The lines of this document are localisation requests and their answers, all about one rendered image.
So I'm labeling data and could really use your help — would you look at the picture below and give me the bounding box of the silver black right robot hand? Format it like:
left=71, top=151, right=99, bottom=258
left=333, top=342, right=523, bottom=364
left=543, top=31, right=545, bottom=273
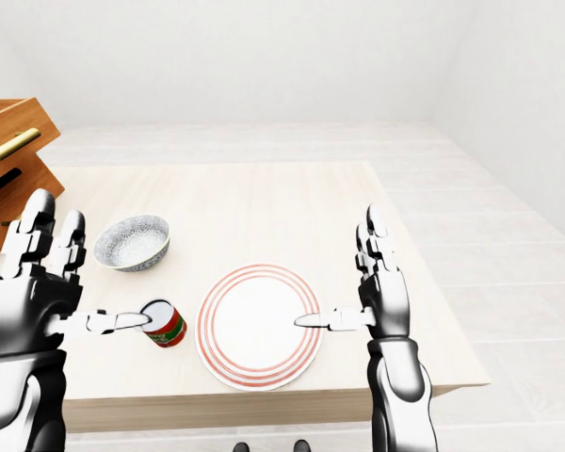
left=294, top=203, right=412, bottom=341

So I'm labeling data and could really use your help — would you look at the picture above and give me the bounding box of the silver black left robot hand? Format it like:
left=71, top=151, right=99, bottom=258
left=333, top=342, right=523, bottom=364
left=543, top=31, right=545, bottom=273
left=0, top=188, right=152, bottom=358

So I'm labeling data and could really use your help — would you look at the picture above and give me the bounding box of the patterned grey white bowl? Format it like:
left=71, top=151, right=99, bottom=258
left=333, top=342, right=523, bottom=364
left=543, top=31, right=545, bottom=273
left=93, top=215, right=171, bottom=273

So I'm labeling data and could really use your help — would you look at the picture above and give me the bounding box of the white plate with red rings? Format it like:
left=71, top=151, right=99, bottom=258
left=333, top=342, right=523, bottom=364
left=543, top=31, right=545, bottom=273
left=195, top=263, right=324, bottom=393

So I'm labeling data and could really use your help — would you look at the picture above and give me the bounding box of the wooden cabinet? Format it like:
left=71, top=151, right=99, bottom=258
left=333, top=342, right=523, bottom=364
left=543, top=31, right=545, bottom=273
left=0, top=92, right=66, bottom=272

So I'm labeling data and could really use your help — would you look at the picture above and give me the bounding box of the red green printed tin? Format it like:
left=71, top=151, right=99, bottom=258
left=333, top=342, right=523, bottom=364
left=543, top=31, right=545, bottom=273
left=139, top=299, right=188, bottom=349

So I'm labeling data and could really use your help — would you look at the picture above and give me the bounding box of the open wooden drawer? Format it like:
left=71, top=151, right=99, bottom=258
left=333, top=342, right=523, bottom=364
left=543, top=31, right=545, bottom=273
left=0, top=96, right=62, bottom=178

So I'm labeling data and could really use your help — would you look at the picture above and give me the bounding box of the brass drawer handle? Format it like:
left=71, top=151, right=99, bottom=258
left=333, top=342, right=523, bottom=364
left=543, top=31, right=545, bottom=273
left=0, top=127, right=42, bottom=162

